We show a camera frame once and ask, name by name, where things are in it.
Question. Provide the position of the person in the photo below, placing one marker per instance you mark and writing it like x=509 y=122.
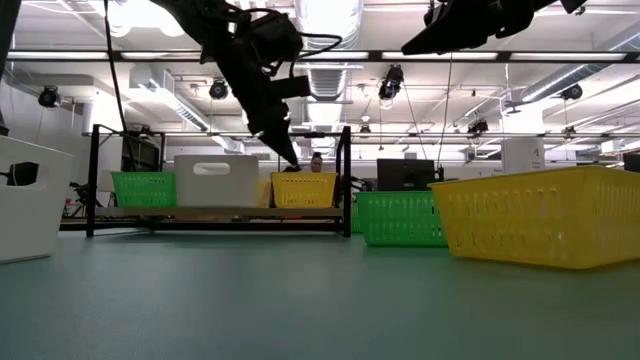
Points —
x=316 y=164

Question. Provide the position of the black metal table frame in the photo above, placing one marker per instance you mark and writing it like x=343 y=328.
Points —
x=75 y=226

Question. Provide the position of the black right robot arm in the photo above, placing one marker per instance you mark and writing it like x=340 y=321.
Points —
x=574 y=4

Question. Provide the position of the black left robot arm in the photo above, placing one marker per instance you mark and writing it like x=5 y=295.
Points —
x=200 y=15

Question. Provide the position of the white plastic bin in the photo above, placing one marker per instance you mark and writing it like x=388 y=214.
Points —
x=45 y=220
x=215 y=187

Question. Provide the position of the dark background cabinet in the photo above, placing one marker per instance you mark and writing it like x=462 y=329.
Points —
x=142 y=152

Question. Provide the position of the black background robot arm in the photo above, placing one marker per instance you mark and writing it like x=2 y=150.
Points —
x=359 y=184
x=80 y=190

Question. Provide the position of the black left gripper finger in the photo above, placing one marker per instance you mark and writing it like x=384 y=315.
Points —
x=267 y=132
x=287 y=132

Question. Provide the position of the black metal wood shelf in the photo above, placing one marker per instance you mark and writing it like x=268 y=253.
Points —
x=225 y=212

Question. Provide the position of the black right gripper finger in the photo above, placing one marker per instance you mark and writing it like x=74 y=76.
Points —
x=450 y=40

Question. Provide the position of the black ceiling camera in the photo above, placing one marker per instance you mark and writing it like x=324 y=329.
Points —
x=571 y=91
x=478 y=126
x=218 y=89
x=49 y=96
x=391 y=82

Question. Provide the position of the white pillar with sign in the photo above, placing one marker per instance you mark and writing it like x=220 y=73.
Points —
x=522 y=155

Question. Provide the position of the black computer monitor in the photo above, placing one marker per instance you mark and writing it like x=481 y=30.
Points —
x=22 y=175
x=405 y=175
x=632 y=162

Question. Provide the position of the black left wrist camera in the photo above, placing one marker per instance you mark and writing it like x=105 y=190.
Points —
x=292 y=86

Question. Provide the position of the green table mat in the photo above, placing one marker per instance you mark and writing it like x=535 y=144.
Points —
x=300 y=310

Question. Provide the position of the silver ventilation duct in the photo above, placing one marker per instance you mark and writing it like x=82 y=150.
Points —
x=327 y=82

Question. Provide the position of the yellow plastic basket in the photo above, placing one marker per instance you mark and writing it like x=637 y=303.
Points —
x=320 y=174
x=540 y=220
x=303 y=192

